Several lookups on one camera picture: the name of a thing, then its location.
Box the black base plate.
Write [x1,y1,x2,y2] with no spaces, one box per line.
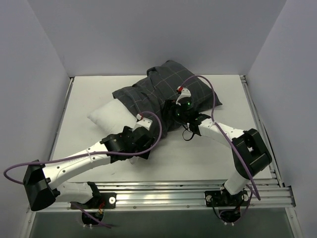
[204,190,249,207]
[70,192,117,210]

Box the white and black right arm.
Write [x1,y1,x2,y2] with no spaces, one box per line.
[162,97,272,205]

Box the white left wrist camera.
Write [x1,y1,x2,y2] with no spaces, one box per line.
[133,114,153,130]

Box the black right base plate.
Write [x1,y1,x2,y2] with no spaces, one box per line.
[204,190,249,207]

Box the dark grey checked pillowcase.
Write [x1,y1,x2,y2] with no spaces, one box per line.
[112,60,222,138]

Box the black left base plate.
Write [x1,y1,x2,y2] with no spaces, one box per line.
[70,192,117,210]

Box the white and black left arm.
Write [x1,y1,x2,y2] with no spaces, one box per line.
[23,126,155,211]

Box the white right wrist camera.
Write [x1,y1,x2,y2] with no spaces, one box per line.
[175,86,191,105]

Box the white pillow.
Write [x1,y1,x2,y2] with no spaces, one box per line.
[87,99,137,135]

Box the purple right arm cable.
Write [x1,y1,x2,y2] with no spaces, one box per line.
[179,75,261,221]

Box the aluminium front frame rail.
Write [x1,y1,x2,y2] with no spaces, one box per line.
[27,180,297,212]

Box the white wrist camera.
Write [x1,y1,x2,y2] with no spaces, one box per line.
[133,114,153,130]
[175,86,191,105]

